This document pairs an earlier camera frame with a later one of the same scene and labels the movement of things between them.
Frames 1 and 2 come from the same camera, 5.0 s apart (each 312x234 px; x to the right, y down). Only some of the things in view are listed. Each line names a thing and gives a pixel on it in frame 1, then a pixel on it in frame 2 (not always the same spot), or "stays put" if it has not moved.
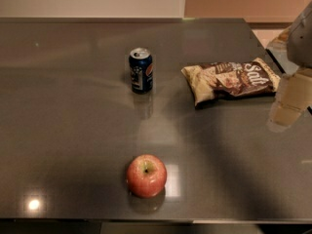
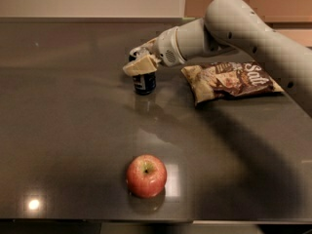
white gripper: [300, 44] -> [166, 48]
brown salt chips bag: [229, 79] stays put
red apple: [146, 175] stays put
